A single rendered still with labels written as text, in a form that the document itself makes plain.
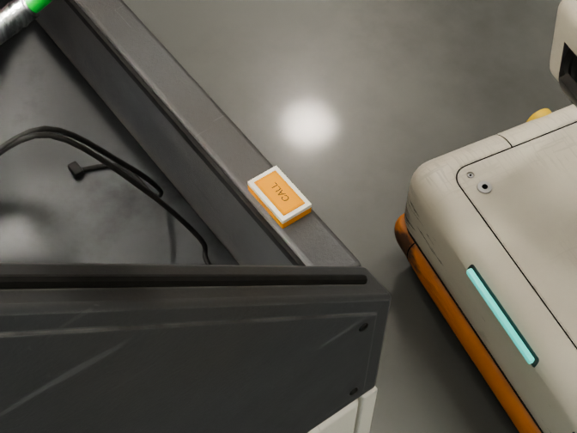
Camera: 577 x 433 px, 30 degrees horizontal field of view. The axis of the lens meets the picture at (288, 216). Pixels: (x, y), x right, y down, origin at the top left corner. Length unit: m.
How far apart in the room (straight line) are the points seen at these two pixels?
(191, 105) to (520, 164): 0.95
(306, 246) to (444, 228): 0.90
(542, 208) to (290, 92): 0.69
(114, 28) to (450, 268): 0.90
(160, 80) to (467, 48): 1.45
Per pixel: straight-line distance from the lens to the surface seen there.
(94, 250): 1.03
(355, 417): 1.02
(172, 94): 0.98
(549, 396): 1.66
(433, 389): 1.89
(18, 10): 0.74
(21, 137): 0.87
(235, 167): 0.92
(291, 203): 0.88
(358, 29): 2.39
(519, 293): 1.68
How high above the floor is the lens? 1.68
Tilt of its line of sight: 55 degrees down
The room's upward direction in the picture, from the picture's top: 2 degrees clockwise
